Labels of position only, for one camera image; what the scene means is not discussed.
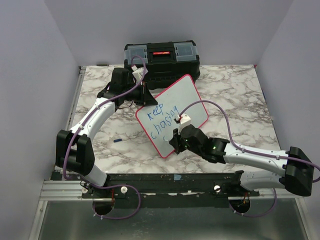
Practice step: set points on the black plastic toolbox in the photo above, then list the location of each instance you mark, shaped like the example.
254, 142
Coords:
166, 62

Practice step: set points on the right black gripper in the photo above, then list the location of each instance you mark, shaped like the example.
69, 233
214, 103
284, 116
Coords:
175, 140

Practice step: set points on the pink framed whiteboard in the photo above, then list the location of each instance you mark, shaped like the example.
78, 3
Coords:
158, 122

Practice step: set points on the aluminium frame rail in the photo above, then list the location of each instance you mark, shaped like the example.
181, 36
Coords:
61, 190

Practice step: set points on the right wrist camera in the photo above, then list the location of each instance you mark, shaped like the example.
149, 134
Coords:
183, 121

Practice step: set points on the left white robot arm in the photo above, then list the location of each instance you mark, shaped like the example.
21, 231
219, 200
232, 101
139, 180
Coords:
74, 150

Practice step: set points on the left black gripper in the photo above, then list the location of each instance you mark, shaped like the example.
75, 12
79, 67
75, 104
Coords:
145, 98

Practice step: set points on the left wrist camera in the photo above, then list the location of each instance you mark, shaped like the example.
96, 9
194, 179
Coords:
139, 73

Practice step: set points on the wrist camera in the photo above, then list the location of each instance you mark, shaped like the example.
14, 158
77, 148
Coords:
139, 73
183, 121

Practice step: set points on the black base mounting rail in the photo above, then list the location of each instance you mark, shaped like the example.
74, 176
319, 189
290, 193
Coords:
168, 190

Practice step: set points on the blue marker cap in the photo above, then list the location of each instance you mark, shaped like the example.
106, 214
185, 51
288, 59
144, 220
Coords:
117, 140

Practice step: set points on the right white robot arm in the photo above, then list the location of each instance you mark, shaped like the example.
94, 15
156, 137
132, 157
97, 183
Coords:
290, 170

